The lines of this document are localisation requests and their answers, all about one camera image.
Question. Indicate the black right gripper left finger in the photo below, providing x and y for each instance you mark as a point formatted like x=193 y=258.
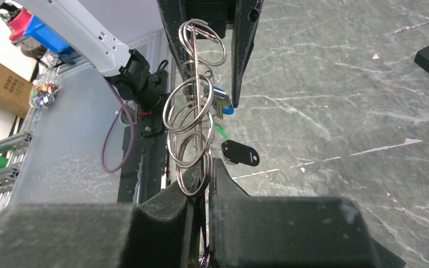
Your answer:
x=156 y=233

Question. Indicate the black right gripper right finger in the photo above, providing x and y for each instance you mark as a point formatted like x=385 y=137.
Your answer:
x=255 y=231

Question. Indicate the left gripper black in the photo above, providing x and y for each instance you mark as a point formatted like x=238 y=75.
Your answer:
x=220 y=15

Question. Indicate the black key tag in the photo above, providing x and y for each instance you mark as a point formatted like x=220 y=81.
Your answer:
x=238 y=153

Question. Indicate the blue key tag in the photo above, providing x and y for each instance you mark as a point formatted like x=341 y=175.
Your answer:
x=221 y=104

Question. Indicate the large metal keyring disc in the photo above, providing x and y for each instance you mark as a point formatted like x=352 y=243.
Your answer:
x=188 y=118

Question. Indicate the green key tag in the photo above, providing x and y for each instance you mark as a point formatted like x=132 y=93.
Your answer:
x=221 y=131

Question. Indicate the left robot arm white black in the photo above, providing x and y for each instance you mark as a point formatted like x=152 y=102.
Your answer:
x=83 y=32

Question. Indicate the blue plastic bin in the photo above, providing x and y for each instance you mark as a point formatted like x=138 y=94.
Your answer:
x=46 y=36

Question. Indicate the bag of colourful tags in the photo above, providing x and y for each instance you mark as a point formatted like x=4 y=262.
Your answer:
x=48 y=84

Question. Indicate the red plastic bin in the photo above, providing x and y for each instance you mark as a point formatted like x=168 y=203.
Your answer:
x=18 y=23

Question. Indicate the cardboard box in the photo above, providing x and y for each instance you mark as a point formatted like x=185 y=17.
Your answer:
x=14 y=92

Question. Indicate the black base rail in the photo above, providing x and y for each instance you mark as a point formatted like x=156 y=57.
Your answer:
x=145 y=170

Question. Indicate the aluminium frame profile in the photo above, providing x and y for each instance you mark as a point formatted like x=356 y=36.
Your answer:
x=12 y=153

